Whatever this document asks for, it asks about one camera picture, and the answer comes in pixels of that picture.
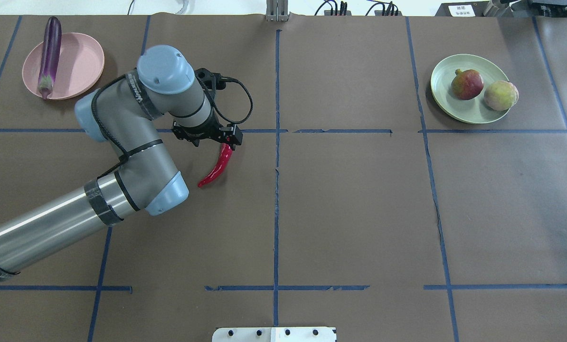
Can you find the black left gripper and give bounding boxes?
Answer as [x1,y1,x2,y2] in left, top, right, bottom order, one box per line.
[171,68,244,152]

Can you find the red chili pepper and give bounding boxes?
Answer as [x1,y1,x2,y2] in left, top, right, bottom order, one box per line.
[197,143,233,188]

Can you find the purple eggplant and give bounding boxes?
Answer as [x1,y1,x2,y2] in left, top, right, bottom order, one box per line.
[38,17,62,100]

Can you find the red yellow pomegranate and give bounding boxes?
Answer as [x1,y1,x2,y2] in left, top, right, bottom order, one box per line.
[451,69,484,100]

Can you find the pink yellow peach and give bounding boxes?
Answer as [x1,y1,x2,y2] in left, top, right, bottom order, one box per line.
[484,80,520,111]

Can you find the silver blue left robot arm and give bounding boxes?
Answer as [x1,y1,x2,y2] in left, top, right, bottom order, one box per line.
[0,45,243,283]

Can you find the pink plate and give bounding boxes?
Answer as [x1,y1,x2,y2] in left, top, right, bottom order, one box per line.
[21,32,104,100]

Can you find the green plate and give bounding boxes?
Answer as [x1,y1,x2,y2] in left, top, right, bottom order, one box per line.
[430,54,509,124]

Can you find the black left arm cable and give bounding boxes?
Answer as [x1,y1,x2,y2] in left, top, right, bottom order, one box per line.
[91,74,254,179]

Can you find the aluminium frame post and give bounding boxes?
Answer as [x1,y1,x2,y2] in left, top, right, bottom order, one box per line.
[265,0,290,22]

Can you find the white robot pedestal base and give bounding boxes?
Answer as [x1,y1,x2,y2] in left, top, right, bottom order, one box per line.
[211,326,338,342]

